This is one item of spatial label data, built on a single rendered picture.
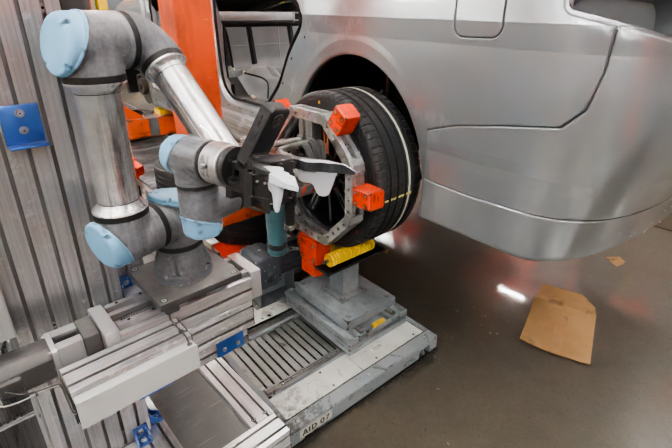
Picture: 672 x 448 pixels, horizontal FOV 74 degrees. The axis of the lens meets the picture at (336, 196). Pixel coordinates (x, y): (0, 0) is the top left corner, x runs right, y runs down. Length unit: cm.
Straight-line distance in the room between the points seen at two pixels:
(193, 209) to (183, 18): 121
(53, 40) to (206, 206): 41
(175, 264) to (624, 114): 120
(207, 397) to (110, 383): 69
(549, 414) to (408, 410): 55
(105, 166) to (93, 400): 48
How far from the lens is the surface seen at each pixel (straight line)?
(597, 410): 222
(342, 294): 213
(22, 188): 121
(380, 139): 164
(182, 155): 81
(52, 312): 137
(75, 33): 96
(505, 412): 206
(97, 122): 101
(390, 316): 213
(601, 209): 146
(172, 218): 113
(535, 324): 254
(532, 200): 143
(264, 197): 70
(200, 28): 197
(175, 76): 101
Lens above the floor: 145
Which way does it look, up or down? 22 degrees down
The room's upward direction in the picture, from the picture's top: straight up
